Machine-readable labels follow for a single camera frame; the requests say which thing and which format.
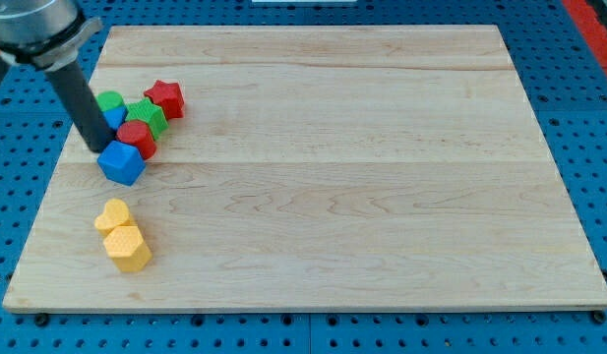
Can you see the blue cube block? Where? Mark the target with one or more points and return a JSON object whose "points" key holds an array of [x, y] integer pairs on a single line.
{"points": [[121, 163]]}

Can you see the wooden board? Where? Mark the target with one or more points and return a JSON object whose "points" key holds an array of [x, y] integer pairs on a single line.
{"points": [[373, 169]]}

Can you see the red star block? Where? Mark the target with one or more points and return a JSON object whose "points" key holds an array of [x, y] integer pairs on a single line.
{"points": [[169, 97]]}

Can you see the green star block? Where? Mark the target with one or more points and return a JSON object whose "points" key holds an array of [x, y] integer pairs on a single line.
{"points": [[149, 113]]}

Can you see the red cylinder block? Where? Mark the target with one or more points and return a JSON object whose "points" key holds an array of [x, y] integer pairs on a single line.
{"points": [[137, 133]]}

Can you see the yellow hexagon block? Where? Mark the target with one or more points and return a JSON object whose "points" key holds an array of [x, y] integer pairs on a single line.
{"points": [[127, 248]]}

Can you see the yellow heart block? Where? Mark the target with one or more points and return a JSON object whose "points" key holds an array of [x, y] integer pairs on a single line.
{"points": [[115, 213]]}

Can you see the small blue block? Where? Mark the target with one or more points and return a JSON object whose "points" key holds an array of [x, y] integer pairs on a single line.
{"points": [[115, 117]]}

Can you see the green cylinder block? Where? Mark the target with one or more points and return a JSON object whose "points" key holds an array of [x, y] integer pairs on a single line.
{"points": [[109, 99]]}

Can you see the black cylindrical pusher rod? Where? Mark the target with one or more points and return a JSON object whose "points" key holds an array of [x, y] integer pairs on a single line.
{"points": [[74, 92]]}

